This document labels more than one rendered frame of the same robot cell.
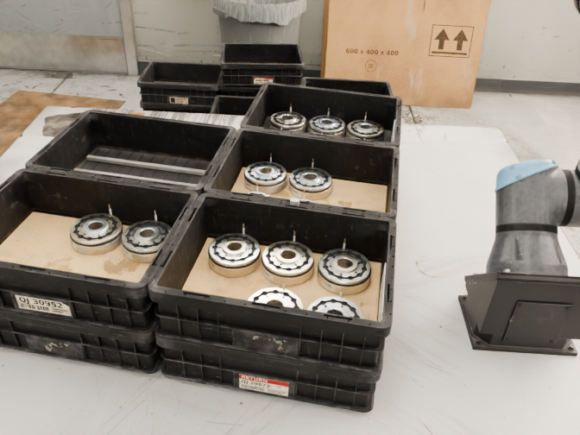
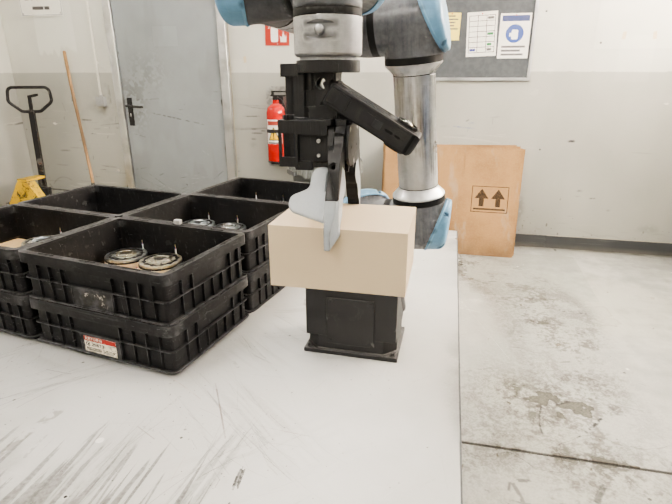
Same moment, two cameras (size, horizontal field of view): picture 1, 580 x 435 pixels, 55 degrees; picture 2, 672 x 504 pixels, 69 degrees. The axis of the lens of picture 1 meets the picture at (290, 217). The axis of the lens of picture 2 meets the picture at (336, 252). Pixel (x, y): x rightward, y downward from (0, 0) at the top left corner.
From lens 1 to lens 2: 0.74 m
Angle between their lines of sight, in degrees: 20
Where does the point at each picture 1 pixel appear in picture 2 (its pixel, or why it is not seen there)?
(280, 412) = (107, 369)
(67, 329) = not seen: outside the picture
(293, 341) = (109, 296)
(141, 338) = (19, 300)
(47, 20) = (176, 184)
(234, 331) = (72, 289)
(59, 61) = not seen: hidden behind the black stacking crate
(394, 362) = (229, 351)
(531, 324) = (345, 322)
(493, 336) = (318, 336)
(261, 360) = (92, 317)
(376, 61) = not seen: hidden behind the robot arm
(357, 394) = (164, 354)
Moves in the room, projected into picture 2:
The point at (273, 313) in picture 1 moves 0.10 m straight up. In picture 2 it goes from (89, 266) to (80, 218)
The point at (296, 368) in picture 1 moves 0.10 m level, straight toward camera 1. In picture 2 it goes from (114, 325) to (79, 349)
